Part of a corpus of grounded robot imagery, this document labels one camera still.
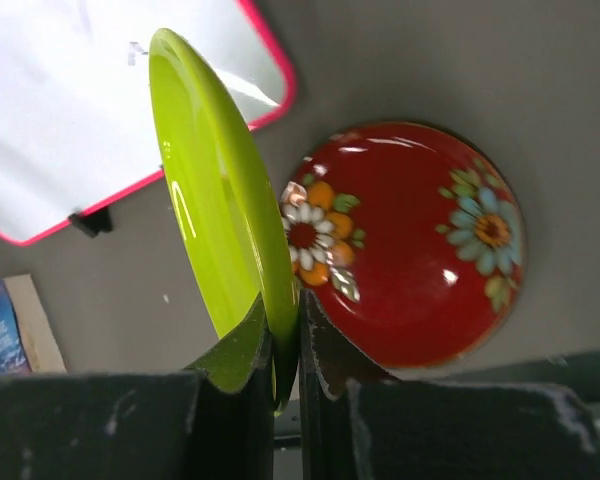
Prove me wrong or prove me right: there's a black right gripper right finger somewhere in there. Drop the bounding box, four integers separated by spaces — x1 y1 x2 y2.
299 290 600 479

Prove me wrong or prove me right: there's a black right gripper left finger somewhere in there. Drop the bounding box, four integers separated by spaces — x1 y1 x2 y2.
0 299 274 479

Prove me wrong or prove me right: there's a red floral plate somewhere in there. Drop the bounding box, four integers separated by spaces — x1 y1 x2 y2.
280 121 526 369

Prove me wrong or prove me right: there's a lime green plate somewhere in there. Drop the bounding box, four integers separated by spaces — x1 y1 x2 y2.
148 28 299 411

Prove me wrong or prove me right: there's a Jane Eyre book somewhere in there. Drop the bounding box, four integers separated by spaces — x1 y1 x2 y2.
0 274 67 375

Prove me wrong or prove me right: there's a pink framed whiteboard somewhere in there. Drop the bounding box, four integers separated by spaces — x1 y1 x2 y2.
0 1 296 246

